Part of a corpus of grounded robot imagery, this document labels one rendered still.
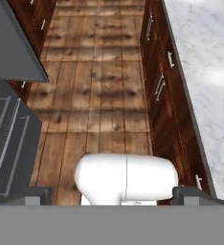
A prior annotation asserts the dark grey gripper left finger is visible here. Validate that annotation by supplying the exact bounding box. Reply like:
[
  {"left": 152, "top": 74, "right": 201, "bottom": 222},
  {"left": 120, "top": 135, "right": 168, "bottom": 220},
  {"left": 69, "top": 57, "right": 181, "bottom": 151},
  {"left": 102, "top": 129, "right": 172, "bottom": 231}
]
[{"left": 0, "top": 186, "right": 53, "bottom": 207}]

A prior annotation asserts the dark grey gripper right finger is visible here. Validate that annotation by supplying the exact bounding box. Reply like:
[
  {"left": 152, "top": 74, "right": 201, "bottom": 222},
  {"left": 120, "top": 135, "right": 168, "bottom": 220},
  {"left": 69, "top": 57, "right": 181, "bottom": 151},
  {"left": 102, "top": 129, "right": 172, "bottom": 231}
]
[{"left": 171, "top": 186, "right": 224, "bottom": 207}]

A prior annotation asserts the white rounded object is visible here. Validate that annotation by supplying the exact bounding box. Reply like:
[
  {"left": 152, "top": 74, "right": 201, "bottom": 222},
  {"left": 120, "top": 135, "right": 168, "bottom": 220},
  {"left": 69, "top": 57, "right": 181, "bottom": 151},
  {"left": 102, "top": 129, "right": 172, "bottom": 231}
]
[{"left": 74, "top": 152, "right": 179, "bottom": 207}]

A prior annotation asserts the dark grey appliance with rails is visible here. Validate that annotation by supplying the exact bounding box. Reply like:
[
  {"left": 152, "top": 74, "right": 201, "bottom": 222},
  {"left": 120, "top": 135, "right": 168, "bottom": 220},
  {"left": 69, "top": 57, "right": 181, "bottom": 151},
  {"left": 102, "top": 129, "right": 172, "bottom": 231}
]
[{"left": 0, "top": 78, "right": 43, "bottom": 203}]

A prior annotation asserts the dark wooden cupboard run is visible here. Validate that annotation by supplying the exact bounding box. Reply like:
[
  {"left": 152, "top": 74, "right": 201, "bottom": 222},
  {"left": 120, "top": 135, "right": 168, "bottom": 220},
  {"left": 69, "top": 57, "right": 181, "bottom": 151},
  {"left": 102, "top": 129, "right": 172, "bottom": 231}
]
[
  {"left": 139, "top": 0, "right": 217, "bottom": 206},
  {"left": 6, "top": 0, "right": 58, "bottom": 103}
]

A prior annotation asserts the dark grey flat panel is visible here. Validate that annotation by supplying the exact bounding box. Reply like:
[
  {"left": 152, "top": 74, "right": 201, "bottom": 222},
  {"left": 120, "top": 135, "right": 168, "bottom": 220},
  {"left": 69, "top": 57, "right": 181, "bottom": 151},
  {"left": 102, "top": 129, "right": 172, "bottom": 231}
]
[{"left": 0, "top": 0, "right": 51, "bottom": 83}]

